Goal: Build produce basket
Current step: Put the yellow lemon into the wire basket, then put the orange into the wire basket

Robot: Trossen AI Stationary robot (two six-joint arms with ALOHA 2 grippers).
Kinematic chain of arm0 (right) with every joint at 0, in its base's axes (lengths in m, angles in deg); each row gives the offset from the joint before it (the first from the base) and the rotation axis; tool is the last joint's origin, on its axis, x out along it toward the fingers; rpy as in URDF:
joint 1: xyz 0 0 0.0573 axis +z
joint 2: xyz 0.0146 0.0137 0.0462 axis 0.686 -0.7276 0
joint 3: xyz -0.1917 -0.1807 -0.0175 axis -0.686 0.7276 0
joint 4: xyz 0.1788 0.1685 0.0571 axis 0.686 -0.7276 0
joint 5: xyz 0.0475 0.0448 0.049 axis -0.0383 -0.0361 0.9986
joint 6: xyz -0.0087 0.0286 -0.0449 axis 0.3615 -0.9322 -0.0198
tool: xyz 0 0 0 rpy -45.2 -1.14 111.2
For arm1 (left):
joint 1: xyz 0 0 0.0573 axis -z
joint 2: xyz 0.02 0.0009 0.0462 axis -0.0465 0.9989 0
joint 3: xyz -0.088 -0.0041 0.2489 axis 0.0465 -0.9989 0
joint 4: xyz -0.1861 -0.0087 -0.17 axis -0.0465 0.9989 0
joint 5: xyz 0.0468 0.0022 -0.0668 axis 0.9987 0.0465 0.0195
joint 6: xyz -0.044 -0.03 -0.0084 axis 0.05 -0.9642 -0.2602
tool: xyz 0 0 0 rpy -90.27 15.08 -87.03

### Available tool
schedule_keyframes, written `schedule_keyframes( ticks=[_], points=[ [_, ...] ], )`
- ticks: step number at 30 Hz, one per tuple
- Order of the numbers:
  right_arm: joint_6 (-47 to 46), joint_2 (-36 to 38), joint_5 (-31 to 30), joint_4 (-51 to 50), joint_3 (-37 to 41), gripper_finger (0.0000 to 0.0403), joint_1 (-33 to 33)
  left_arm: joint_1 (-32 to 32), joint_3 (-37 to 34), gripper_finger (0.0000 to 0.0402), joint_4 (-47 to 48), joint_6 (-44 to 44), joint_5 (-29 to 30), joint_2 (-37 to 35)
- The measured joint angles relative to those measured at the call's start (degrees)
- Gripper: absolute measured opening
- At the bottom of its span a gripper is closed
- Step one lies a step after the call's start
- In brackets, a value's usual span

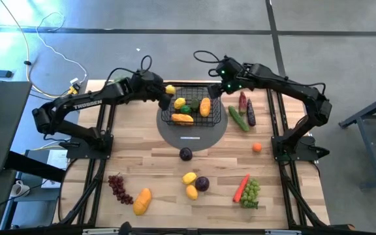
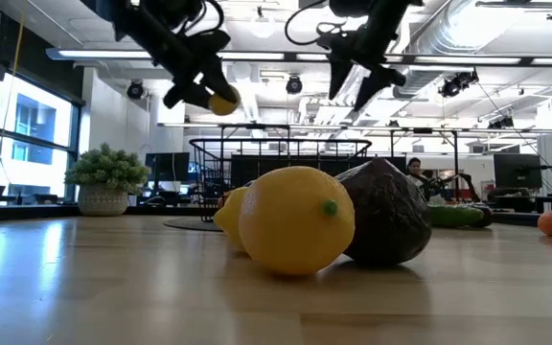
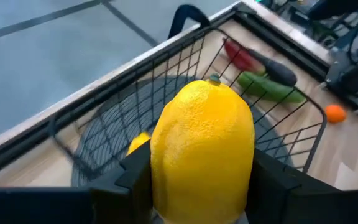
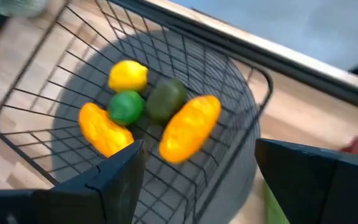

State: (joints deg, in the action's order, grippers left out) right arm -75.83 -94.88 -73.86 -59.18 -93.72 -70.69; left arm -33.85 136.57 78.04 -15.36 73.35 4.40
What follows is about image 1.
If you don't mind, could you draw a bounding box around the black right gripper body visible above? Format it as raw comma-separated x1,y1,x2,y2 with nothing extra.
216,56,247,95

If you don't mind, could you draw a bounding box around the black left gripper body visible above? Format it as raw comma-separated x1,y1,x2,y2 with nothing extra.
132,69,166,99

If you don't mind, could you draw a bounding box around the red long pepper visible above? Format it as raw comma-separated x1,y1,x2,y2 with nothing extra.
238,91,247,116

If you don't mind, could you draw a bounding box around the dark purple long eggplant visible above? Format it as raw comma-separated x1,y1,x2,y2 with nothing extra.
246,99,257,127

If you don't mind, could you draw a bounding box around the dark purple plum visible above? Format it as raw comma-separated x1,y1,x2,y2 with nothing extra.
179,147,193,162

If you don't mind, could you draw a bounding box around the purple plum bottom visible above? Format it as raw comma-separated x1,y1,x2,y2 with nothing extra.
195,176,210,193

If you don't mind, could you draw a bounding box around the red grape bunch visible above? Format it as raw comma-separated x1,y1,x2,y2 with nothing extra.
107,174,134,206

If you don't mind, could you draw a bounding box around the large orange mango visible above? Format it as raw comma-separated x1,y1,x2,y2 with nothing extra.
133,187,153,217

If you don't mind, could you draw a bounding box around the green grape bunch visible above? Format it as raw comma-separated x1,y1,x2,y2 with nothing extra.
240,178,261,210

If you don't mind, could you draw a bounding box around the green cucumber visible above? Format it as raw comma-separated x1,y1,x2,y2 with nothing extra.
228,105,251,133

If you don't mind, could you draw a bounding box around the white yellow power plug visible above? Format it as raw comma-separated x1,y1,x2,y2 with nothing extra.
69,77,82,96

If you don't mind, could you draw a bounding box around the orange carrot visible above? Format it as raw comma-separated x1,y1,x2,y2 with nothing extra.
232,174,251,204

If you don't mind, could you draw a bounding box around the white paper sheet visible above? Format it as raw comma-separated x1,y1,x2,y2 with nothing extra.
40,148,70,189

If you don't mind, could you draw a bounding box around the black side desk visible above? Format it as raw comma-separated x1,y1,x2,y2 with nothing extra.
0,80,33,176

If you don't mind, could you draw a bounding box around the white mug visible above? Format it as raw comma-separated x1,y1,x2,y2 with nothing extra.
10,180,31,198

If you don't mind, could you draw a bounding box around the black wire basket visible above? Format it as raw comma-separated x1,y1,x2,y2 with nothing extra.
161,84,223,127

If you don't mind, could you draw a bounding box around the black aluminium table frame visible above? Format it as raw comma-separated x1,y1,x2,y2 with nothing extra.
52,80,331,229

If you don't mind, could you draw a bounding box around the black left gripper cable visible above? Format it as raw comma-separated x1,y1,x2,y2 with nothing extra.
104,54,153,86

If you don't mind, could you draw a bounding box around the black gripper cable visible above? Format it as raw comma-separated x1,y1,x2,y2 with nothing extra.
104,54,153,86
193,50,225,78

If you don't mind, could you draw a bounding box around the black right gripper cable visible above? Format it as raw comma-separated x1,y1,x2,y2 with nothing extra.
193,50,225,78

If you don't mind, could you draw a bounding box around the white floor cable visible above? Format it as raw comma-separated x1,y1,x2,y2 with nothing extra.
35,12,88,86

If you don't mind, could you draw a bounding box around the yellow floor cable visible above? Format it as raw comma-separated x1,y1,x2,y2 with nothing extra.
0,0,78,99

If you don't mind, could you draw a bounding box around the grey metal cart frame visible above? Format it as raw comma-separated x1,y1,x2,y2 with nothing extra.
338,88,376,192

